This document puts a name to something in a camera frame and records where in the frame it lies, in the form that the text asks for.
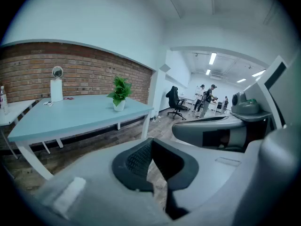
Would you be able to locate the light blue table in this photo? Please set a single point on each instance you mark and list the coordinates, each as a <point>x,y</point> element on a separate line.
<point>70,116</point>

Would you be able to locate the right hand-held gripper camera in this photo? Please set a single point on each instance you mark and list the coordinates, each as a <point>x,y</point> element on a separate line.
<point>243,102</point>

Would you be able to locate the white packet with black print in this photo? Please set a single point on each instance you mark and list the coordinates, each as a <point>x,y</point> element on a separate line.
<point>47,103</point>

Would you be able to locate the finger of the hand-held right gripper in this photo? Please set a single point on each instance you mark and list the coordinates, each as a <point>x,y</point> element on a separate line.
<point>190,132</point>

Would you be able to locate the white desk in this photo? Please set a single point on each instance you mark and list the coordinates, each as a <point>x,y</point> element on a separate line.
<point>187,98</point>

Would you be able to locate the white side table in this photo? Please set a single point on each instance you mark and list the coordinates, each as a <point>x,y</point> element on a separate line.
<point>16,109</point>

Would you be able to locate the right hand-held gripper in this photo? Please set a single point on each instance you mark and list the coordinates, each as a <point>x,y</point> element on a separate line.
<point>282,154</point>

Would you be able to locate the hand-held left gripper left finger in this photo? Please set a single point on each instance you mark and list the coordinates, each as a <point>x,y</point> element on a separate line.
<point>98,185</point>

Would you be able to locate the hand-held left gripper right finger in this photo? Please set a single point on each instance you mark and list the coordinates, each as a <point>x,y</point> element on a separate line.
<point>202,185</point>

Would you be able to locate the slim white stick packet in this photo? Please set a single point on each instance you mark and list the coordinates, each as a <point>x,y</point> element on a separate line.
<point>51,104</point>

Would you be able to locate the clear plastic bottle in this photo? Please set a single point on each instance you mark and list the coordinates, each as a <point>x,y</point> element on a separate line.
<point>3,100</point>

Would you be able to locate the grey square wall box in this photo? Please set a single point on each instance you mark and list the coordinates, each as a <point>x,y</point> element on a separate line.
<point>164,68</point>

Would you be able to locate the ceiling light tube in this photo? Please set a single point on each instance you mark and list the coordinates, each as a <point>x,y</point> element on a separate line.
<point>212,58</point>
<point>258,73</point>
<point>208,72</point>
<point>241,80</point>

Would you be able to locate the black office chair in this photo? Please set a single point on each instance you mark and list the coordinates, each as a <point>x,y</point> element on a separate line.
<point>174,98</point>

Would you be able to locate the green potted plant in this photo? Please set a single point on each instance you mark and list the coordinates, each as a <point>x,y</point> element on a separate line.
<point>121,91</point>

